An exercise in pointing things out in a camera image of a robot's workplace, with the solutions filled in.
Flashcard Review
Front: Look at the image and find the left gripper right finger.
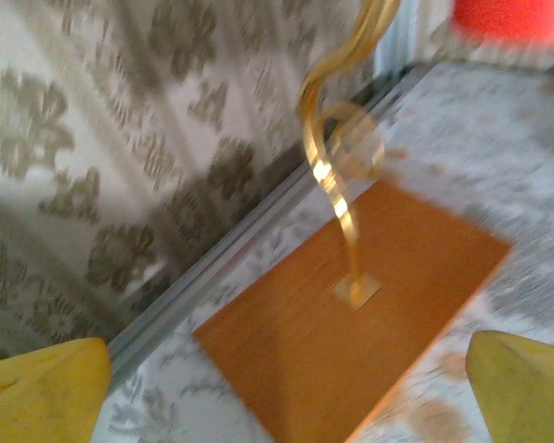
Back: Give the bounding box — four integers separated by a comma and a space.
464, 329, 554, 443

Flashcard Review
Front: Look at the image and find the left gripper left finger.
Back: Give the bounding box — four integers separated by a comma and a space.
0, 336, 114, 443

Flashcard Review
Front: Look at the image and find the curved gold metal stand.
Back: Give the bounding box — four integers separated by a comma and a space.
104, 64, 417, 376

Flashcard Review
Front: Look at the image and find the red plastic goblet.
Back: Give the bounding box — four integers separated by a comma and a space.
449, 0, 554, 46

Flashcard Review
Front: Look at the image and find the gold wire stand wooden base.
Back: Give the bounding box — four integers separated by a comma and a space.
191, 0, 514, 443

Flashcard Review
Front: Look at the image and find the aluminium corner post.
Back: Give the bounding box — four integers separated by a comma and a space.
372, 0, 422, 80

